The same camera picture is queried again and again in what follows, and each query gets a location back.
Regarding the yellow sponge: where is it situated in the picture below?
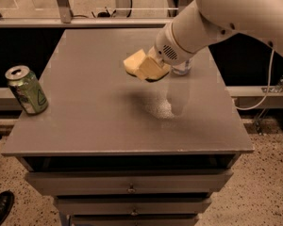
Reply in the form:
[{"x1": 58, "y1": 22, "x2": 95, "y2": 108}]
[{"x1": 124, "y1": 47, "x2": 171, "y2": 77}]

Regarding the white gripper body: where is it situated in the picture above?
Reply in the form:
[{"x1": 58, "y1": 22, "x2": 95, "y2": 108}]
[{"x1": 147, "y1": 21, "x2": 195, "y2": 66}]

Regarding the bottom drawer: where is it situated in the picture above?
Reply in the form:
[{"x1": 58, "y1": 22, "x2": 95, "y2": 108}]
[{"x1": 72, "y1": 215, "x2": 199, "y2": 226}]

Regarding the top drawer with knob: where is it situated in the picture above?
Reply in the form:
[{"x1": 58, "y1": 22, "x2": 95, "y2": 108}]
[{"x1": 25, "y1": 169, "x2": 233, "y2": 196}]

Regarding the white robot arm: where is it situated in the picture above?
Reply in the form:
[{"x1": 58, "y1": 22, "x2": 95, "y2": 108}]
[{"x1": 135, "y1": 0, "x2": 283, "y2": 80}]

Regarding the green soda can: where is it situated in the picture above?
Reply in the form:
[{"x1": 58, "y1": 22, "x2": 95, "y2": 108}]
[{"x1": 5, "y1": 65, "x2": 48, "y2": 115}]

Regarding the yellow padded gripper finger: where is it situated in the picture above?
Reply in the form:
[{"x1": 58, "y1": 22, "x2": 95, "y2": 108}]
[{"x1": 135, "y1": 56, "x2": 170, "y2": 81}]

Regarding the black leather shoe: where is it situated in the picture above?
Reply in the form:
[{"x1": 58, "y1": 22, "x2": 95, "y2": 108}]
[{"x1": 0, "y1": 190, "x2": 14, "y2": 225}]

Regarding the clear plastic water bottle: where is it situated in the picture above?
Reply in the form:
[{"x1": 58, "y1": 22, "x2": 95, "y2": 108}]
[{"x1": 172, "y1": 59, "x2": 191, "y2": 75}]

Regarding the white cable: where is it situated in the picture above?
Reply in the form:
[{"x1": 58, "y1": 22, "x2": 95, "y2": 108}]
[{"x1": 234, "y1": 49, "x2": 276, "y2": 111}]

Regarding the grey drawer cabinet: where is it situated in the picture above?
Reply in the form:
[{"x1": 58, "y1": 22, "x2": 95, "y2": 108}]
[{"x1": 1, "y1": 27, "x2": 255, "y2": 226}]

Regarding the drawer with knob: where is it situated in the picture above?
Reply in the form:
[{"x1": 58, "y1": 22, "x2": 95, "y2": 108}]
[
  {"x1": 25, "y1": 169, "x2": 233, "y2": 196},
  {"x1": 54, "y1": 195, "x2": 211, "y2": 216}
]

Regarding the middle drawer with knob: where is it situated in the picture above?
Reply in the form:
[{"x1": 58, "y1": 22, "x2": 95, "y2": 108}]
[{"x1": 54, "y1": 195, "x2": 211, "y2": 216}]

